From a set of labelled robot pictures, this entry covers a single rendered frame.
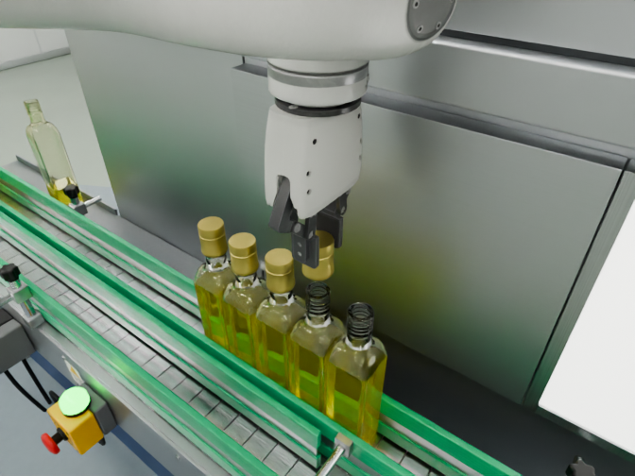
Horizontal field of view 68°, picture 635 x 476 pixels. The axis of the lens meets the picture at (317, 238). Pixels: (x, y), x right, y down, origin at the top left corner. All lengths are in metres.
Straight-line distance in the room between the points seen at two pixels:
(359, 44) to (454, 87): 0.23
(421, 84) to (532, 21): 0.11
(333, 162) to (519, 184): 0.19
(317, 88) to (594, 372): 0.43
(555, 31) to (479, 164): 0.13
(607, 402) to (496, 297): 0.16
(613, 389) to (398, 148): 0.35
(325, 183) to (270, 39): 0.19
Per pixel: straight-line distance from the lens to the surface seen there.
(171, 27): 0.29
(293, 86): 0.38
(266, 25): 0.27
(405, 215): 0.58
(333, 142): 0.42
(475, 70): 0.49
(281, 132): 0.40
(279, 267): 0.55
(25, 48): 6.81
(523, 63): 0.48
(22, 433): 1.25
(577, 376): 0.63
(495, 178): 0.51
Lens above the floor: 1.68
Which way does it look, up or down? 37 degrees down
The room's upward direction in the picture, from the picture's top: straight up
